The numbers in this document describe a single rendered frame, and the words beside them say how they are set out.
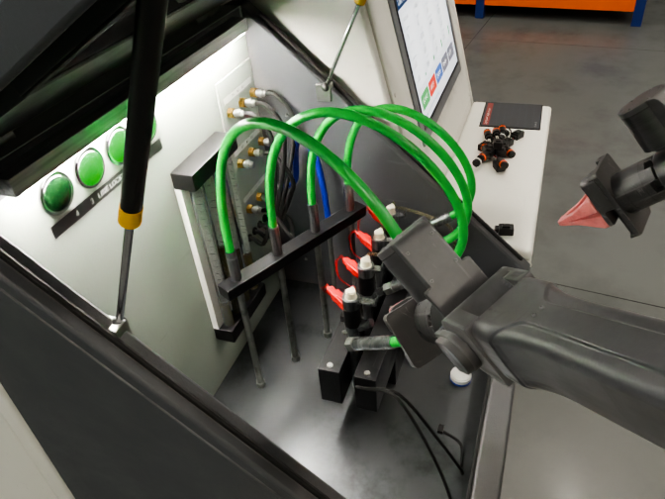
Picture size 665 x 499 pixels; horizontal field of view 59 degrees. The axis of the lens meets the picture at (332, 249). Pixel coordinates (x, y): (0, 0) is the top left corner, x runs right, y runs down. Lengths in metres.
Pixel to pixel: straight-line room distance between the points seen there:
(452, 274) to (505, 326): 0.11
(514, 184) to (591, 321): 1.09
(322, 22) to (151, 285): 0.54
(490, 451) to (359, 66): 0.68
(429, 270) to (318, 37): 0.68
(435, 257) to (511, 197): 0.88
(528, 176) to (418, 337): 0.89
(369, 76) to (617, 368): 0.86
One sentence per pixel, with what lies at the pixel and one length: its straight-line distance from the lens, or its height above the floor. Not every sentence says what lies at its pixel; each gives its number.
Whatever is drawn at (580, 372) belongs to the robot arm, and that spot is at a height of 1.47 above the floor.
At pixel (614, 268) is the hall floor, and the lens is 2.85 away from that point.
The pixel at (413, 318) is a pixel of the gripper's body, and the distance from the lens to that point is 0.62.
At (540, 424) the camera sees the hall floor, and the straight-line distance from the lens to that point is 2.17.
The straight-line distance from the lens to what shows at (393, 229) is 0.63.
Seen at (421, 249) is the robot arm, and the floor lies 1.41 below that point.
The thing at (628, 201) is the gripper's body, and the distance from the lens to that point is 0.83.
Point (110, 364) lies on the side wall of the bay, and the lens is 0.62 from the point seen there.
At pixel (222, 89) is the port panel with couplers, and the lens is 1.04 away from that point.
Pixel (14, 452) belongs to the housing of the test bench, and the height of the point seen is 1.03.
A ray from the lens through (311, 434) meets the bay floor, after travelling 1.09.
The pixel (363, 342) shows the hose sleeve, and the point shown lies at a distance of 0.79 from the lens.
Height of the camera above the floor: 1.71
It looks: 37 degrees down
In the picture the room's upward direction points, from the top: 6 degrees counter-clockwise
